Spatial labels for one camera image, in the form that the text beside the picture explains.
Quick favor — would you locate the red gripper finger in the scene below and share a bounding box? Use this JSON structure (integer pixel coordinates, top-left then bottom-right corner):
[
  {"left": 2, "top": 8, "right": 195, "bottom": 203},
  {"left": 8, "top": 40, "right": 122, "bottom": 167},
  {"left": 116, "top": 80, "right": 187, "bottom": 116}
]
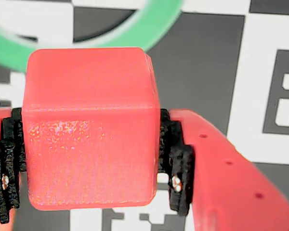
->
[
  {"left": 0, "top": 107, "right": 27, "bottom": 231},
  {"left": 156, "top": 108, "right": 289, "bottom": 231}
]

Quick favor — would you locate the red cube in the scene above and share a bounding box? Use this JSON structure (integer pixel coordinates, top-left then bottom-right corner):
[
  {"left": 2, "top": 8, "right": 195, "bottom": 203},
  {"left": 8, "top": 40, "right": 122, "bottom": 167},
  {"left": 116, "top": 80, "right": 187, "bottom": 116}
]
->
[{"left": 22, "top": 47, "right": 161, "bottom": 212}]

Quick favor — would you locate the checkerboard marker mat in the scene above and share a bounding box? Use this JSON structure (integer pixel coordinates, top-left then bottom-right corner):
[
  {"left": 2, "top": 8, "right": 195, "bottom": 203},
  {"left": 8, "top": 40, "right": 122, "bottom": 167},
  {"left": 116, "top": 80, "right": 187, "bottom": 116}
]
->
[{"left": 0, "top": 0, "right": 289, "bottom": 231}]

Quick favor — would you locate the green ring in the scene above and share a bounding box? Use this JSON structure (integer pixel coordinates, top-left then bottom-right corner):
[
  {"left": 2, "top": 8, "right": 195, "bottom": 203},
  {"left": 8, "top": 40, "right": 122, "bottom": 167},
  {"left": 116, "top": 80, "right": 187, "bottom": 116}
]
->
[{"left": 0, "top": 0, "right": 184, "bottom": 73}]

